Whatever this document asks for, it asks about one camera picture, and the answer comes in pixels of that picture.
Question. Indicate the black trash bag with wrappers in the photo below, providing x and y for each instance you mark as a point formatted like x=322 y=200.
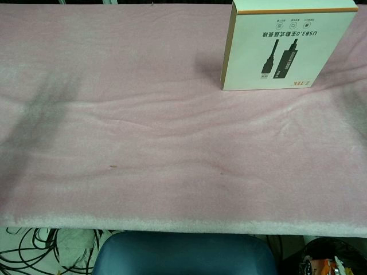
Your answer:
x=332 y=260

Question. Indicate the pink fleece table cloth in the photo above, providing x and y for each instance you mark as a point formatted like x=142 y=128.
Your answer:
x=160 y=137

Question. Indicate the blue chair back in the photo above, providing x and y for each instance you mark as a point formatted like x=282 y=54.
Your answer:
x=186 y=255

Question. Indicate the white crumpled plastic sheet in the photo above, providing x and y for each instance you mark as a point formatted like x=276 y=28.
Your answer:
x=73 y=243

